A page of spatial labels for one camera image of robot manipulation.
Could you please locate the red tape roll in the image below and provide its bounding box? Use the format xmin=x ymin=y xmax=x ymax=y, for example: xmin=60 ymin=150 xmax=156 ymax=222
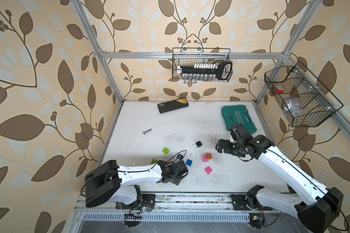
xmin=274 ymin=85 xmax=285 ymax=94

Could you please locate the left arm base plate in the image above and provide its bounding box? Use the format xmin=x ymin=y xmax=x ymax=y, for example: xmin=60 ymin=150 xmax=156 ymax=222
xmin=115 ymin=194 xmax=156 ymax=212

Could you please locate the orange lego brick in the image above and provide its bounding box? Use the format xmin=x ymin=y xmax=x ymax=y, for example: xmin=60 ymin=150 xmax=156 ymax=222
xmin=206 ymin=153 xmax=213 ymax=160

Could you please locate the clear plastic bag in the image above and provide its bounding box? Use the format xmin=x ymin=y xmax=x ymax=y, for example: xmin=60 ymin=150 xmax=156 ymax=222
xmin=283 ymin=97 xmax=303 ymax=117

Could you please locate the black lego brick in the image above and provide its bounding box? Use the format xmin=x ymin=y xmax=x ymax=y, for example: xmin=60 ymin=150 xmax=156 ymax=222
xmin=196 ymin=141 xmax=202 ymax=148

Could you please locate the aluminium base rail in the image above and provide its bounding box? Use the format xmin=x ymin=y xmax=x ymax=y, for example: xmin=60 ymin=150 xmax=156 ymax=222
xmin=73 ymin=192 xmax=279 ymax=213

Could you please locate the black wire basket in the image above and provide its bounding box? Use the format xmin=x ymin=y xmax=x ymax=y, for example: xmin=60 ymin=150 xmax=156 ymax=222
xmin=172 ymin=47 xmax=233 ymax=83
xmin=264 ymin=61 xmax=344 ymax=127

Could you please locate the green lego brick lower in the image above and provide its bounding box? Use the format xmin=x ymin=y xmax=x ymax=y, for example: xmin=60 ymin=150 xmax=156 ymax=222
xmin=151 ymin=159 xmax=158 ymax=165

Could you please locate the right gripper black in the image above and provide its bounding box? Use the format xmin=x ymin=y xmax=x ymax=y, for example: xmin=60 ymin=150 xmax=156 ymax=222
xmin=215 ymin=138 xmax=244 ymax=157

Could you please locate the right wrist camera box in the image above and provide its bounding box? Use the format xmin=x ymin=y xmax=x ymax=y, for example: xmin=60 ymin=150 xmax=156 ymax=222
xmin=228 ymin=124 xmax=253 ymax=144

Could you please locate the green lego brick upper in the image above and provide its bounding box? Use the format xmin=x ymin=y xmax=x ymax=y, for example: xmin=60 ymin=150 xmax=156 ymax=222
xmin=162 ymin=148 xmax=169 ymax=154

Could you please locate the green lego brick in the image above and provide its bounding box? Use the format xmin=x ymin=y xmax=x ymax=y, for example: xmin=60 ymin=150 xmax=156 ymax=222
xmin=151 ymin=159 xmax=158 ymax=165
xmin=162 ymin=148 xmax=169 ymax=154

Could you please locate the green plastic tool case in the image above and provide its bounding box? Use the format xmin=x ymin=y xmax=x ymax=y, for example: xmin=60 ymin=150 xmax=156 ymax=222
xmin=221 ymin=105 xmax=257 ymax=134

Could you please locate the pink lego brick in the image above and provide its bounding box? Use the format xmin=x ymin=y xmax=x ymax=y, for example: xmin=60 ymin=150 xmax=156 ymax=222
xmin=202 ymin=154 xmax=209 ymax=163
xmin=204 ymin=167 xmax=213 ymax=175

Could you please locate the black yellow tool case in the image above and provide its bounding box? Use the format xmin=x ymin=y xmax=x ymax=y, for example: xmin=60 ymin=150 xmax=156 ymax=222
xmin=157 ymin=98 xmax=189 ymax=114

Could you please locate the dark blue lego brick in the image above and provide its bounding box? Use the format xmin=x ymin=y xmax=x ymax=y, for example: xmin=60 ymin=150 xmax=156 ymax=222
xmin=186 ymin=159 xmax=193 ymax=167

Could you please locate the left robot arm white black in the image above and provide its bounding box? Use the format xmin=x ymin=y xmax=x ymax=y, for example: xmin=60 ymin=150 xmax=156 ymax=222
xmin=83 ymin=160 xmax=189 ymax=208

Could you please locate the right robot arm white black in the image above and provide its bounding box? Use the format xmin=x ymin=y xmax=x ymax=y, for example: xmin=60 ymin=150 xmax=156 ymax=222
xmin=215 ymin=134 xmax=344 ymax=233

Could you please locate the black wire basket right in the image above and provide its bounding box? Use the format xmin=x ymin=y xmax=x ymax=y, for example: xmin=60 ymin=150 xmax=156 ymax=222
xmin=264 ymin=61 xmax=344 ymax=127

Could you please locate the black socket tool set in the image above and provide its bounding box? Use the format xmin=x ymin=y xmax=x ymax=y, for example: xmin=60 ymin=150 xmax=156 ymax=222
xmin=175 ymin=61 xmax=233 ymax=82

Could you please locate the black wire basket centre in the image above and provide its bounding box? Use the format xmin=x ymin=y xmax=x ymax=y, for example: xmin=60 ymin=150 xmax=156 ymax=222
xmin=172 ymin=47 xmax=233 ymax=83

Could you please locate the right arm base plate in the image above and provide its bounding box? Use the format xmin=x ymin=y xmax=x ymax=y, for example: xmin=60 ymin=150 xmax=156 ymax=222
xmin=230 ymin=194 xmax=273 ymax=211

